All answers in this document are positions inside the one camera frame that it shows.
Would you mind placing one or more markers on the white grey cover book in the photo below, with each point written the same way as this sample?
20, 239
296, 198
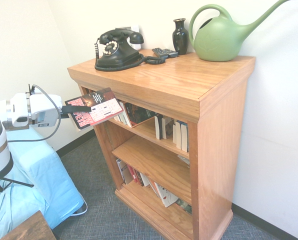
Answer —
124, 171

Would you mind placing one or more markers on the black cover paperback book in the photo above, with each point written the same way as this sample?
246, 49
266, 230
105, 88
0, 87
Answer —
158, 126

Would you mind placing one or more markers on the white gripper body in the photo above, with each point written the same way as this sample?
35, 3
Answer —
44, 107

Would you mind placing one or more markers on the camouflage cover book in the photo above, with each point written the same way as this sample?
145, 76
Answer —
184, 206

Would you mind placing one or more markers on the white paperback book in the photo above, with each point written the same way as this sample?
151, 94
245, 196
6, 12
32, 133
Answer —
144, 180

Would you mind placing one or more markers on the black camera tripod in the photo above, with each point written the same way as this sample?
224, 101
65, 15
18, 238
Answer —
21, 183

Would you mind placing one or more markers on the green watering can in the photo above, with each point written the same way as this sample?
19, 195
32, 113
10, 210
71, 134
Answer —
216, 42

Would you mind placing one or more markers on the black leaning book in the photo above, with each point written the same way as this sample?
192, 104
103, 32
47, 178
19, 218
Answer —
139, 115

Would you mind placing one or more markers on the blue cloth covered couch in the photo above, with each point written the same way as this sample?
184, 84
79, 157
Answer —
39, 175

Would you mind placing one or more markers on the black vase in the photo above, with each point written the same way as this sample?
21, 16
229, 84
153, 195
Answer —
180, 37

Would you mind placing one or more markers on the black remote control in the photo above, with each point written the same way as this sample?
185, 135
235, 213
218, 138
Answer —
171, 53
160, 52

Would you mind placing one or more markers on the red spine book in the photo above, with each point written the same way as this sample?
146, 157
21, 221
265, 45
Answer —
136, 176

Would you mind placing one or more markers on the blue cover paperback book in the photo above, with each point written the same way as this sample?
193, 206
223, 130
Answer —
177, 135
185, 137

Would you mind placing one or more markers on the red black paperback book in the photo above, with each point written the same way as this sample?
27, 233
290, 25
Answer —
101, 112

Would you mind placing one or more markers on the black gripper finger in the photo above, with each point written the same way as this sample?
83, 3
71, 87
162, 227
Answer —
65, 116
76, 109

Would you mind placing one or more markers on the black rotary telephone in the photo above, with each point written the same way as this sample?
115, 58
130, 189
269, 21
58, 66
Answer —
114, 53

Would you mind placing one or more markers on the white book red marks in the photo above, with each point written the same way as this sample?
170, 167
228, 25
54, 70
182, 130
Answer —
166, 196

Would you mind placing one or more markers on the wooden bookshelf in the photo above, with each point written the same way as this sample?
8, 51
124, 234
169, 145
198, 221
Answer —
214, 150

